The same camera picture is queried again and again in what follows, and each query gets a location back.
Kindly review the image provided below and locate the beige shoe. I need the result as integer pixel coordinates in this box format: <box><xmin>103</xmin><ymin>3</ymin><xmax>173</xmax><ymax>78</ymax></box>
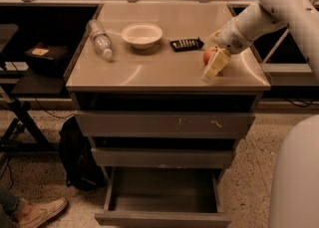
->
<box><xmin>15</xmin><ymin>198</ymin><xmax>68</xmax><ymax>228</ymax></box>

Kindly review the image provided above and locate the grey top drawer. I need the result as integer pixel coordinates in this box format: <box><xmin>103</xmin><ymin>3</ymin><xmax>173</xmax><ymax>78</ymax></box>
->
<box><xmin>75</xmin><ymin>111</ymin><xmax>255</xmax><ymax>139</ymax></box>

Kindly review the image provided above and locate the grey open bottom drawer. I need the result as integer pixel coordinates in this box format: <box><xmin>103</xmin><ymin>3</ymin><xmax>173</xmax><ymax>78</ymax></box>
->
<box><xmin>95</xmin><ymin>167</ymin><xmax>231</xmax><ymax>228</ymax></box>

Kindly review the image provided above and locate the red apple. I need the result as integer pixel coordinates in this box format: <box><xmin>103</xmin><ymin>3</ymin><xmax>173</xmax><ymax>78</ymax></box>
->
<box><xmin>203</xmin><ymin>47</ymin><xmax>216</xmax><ymax>65</ymax></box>

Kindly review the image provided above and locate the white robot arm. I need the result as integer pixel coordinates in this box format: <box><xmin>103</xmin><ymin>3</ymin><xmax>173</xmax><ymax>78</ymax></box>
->
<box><xmin>202</xmin><ymin>0</ymin><xmax>319</xmax><ymax>81</ymax></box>

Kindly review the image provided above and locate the white-tipped stick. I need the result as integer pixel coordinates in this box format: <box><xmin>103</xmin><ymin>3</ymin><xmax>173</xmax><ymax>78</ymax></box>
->
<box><xmin>261</xmin><ymin>29</ymin><xmax>289</xmax><ymax>64</ymax></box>

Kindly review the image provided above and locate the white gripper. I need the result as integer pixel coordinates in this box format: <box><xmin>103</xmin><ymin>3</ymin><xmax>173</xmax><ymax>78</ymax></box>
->
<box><xmin>201</xmin><ymin>18</ymin><xmax>252</xmax><ymax>82</ymax></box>

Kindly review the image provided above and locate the black box with label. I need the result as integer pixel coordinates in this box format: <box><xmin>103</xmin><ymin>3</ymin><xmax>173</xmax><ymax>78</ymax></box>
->
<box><xmin>24</xmin><ymin>43</ymin><xmax>72</xmax><ymax>78</ymax></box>

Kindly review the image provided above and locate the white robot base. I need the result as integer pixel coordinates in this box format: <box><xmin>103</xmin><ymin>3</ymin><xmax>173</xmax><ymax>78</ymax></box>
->
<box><xmin>268</xmin><ymin>115</ymin><xmax>319</xmax><ymax>228</ymax></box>

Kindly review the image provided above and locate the grey middle drawer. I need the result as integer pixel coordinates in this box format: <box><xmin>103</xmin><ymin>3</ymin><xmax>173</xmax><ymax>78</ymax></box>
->
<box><xmin>92</xmin><ymin>147</ymin><xmax>232</xmax><ymax>169</ymax></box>

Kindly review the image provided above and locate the grey drawer cabinet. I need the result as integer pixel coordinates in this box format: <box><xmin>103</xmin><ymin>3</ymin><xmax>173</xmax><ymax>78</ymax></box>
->
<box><xmin>66</xmin><ymin>1</ymin><xmax>270</xmax><ymax>109</ymax></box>

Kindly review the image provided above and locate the clear plastic water bottle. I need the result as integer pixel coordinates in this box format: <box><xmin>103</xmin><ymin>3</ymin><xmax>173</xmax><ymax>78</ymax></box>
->
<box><xmin>87</xmin><ymin>19</ymin><xmax>113</xmax><ymax>62</ymax></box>

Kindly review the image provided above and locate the black backpack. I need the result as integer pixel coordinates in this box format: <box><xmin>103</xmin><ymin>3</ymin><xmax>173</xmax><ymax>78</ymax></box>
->
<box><xmin>59</xmin><ymin>116</ymin><xmax>107</xmax><ymax>191</ymax></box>

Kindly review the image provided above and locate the white bowl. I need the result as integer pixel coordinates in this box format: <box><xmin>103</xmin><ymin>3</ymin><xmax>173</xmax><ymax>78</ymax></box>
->
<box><xmin>121</xmin><ymin>23</ymin><xmax>162</xmax><ymax>50</ymax></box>

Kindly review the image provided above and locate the black snack bar wrapper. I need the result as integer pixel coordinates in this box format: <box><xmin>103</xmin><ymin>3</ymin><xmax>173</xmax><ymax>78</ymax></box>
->
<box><xmin>169</xmin><ymin>38</ymin><xmax>204</xmax><ymax>52</ymax></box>

